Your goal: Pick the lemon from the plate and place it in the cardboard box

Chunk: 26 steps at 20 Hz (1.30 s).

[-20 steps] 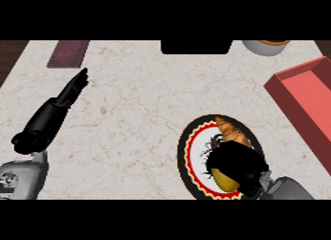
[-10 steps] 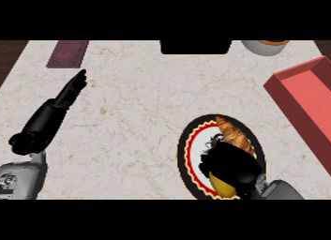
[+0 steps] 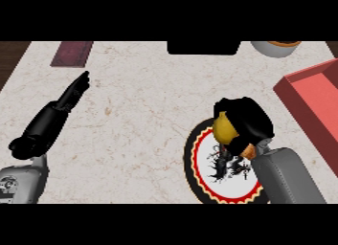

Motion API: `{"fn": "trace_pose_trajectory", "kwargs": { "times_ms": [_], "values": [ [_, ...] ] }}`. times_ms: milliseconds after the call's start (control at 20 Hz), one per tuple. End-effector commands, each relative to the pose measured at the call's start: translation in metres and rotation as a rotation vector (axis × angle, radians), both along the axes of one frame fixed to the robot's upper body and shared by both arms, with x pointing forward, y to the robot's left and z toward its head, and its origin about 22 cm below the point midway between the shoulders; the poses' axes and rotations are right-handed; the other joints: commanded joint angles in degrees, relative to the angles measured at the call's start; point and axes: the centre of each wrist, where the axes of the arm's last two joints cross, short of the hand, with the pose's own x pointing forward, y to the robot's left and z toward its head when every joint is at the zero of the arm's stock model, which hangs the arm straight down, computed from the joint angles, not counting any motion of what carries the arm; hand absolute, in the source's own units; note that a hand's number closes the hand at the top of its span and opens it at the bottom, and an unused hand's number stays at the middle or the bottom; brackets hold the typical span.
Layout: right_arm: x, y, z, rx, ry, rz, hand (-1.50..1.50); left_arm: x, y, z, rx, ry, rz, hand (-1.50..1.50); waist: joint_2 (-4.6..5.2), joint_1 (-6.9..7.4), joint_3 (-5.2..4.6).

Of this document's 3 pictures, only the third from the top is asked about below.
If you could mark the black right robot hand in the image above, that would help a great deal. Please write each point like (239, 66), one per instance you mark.
(248, 119)

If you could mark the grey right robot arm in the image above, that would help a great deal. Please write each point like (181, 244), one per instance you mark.
(282, 175)

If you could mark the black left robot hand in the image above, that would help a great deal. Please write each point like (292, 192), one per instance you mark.
(46, 122)

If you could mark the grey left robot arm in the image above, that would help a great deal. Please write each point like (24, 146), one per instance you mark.
(16, 185)

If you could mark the yellow lemon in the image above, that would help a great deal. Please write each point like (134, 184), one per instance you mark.
(223, 129)

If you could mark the white plate with red rim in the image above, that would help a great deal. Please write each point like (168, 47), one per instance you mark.
(218, 172)

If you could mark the red cardboard box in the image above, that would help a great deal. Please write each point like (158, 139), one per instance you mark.
(319, 115)

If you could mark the black rectangular appliance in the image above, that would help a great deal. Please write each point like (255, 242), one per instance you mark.
(202, 48)

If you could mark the white bowl with orange contents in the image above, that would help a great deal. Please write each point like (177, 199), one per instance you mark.
(276, 48)

